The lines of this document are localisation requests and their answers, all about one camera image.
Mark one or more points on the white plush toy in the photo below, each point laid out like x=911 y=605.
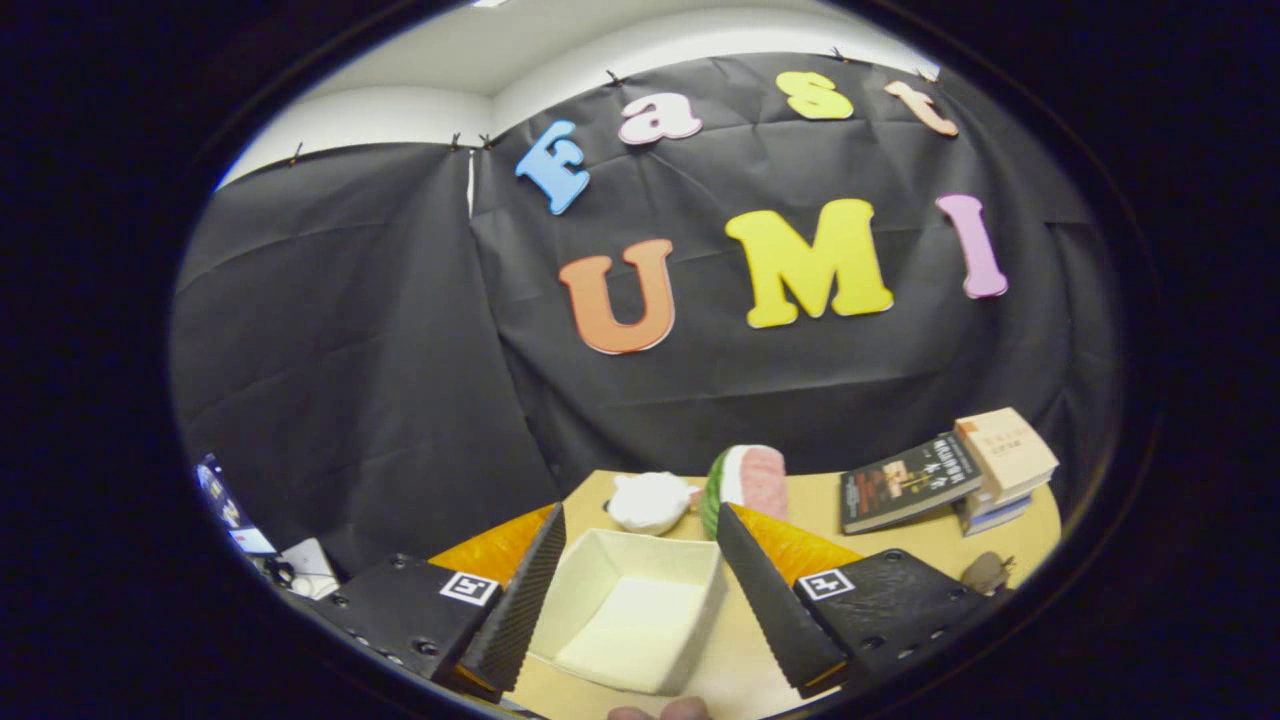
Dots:
x=650 y=502

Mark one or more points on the beige cover book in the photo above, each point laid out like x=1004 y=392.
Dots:
x=1005 y=450

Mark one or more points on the watermelon slice plush toy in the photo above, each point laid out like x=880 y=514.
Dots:
x=755 y=480

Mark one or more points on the black cover book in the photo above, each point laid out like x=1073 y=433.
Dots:
x=905 y=485

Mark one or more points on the blue book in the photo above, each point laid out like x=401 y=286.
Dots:
x=995 y=517

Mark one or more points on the computer screen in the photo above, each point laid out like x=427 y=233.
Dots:
x=225 y=500

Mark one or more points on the brown fuzzy slipper shoe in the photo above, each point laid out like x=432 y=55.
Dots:
x=986 y=573

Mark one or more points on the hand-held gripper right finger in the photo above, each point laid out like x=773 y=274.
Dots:
x=775 y=610

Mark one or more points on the white fabric storage box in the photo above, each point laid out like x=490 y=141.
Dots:
x=630 y=620

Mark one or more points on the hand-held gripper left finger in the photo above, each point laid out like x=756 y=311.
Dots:
x=515 y=610

